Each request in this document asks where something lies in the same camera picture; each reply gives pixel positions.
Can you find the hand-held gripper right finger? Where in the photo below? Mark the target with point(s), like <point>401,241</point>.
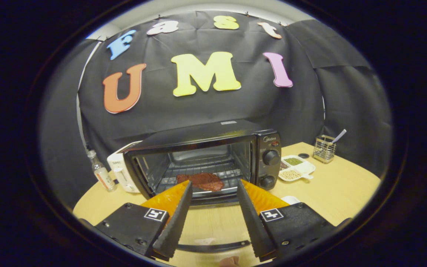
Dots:
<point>252,222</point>

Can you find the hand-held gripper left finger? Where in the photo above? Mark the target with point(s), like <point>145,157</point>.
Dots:
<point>174,226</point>

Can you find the brown steak food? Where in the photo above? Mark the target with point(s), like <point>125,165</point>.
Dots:
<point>204,181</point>

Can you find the black toaster oven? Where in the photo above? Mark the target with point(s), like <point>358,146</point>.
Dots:
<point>269,159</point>

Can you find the white plastic tray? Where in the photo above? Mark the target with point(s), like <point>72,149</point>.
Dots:
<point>291,199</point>

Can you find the pale soybeans pile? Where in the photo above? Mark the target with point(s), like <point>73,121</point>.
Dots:
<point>290,174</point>

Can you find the dark red beans pile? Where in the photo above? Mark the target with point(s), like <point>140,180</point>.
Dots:
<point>283,166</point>

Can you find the green beans pile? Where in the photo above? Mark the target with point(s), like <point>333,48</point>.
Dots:
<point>293,161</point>

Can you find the white divided dish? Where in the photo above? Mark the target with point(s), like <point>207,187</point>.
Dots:
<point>306,168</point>

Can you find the white kitchen appliance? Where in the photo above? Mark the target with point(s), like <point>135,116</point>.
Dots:
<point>119,170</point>

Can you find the small black round cap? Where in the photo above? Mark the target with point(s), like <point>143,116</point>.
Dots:
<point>303,155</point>

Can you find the small clear bottle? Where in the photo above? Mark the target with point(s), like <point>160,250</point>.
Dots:
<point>102,176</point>

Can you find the black backdrop cloth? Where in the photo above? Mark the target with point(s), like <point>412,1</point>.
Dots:
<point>198,107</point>

